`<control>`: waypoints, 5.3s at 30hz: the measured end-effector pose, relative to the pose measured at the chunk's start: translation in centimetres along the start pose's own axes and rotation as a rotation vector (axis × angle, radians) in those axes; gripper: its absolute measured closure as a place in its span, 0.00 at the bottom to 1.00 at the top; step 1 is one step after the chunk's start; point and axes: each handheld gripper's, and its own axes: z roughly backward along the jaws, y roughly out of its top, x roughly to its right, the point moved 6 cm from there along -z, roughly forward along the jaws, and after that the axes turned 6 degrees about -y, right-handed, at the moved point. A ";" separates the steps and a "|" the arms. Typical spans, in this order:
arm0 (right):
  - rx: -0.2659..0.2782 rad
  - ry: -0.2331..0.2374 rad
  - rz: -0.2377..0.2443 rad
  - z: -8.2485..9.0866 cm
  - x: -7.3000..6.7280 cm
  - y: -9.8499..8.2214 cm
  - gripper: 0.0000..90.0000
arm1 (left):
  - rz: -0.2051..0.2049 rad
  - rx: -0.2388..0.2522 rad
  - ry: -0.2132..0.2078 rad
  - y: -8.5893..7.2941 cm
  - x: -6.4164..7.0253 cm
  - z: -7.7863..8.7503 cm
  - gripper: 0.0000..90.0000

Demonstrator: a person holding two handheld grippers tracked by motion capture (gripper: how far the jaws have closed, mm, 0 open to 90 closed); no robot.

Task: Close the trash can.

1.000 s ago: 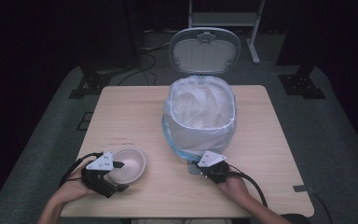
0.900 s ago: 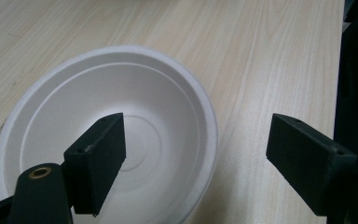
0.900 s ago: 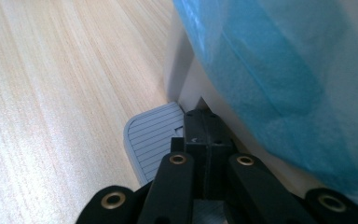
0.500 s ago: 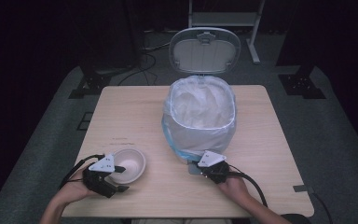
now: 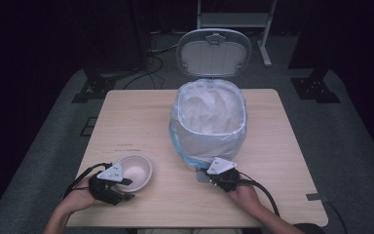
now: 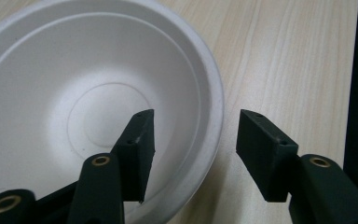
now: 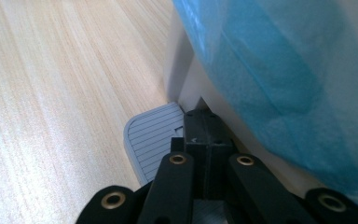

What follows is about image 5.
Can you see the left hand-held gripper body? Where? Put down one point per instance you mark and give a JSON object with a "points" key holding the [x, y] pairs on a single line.
{"points": [[105, 191]]}

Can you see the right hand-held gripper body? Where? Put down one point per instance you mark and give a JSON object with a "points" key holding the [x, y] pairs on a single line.
{"points": [[224, 178]]}

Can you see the white disposable bowl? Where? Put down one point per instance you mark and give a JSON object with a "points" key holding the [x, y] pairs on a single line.
{"points": [[138, 169]]}

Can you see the translucent white trash bag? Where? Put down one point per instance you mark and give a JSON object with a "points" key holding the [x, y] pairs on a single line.
{"points": [[211, 110]]}

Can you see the grey white pedal trash can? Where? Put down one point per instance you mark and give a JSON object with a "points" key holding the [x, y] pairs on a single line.
{"points": [[214, 55]]}

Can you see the person's left hand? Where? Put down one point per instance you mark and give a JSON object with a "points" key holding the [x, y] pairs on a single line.
{"points": [[79, 196]]}

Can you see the person's right hand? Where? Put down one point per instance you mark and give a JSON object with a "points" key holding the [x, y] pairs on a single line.
{"points": [[245, 196]]}

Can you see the dark floor outlet plate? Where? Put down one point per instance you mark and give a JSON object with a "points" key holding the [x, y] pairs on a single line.
{"points": [[88, 126]]}

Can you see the grey tape strip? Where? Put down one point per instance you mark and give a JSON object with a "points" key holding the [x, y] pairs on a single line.
{"points": [[316, 197]]}

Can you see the black stand base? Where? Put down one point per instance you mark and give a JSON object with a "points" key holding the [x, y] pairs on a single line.
{"points": [[92, 89], [315, 89]]}

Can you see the white metal stand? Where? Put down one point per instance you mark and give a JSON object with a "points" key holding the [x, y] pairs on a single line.
{"points": [[233, 20]]}

